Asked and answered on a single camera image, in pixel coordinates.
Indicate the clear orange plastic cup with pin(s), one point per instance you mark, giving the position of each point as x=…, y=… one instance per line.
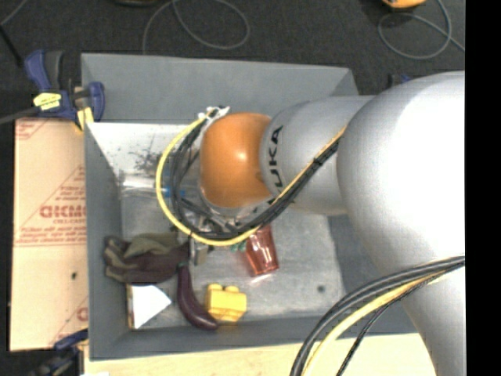
x=261, y=257

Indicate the white triangular box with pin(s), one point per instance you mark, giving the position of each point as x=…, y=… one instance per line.
x=146, y=302

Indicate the grey metal bin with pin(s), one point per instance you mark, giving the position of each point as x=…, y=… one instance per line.
x=164, y=92

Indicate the dark brown and olive cloth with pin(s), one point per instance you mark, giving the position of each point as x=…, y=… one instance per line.
x=145, y=261

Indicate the purple toy eggplant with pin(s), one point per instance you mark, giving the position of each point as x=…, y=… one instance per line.
x=188, y=300

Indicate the brown cardboard board, red print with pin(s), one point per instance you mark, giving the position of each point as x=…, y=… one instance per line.
x=47, y=194

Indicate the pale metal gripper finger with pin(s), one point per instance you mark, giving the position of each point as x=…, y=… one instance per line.
x=199, y=254

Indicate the clear plastic bottle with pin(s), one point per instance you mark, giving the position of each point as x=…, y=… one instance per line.
x=141, y=192

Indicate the yellow toy building block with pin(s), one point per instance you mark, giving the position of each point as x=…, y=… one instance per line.
x=226, y=303

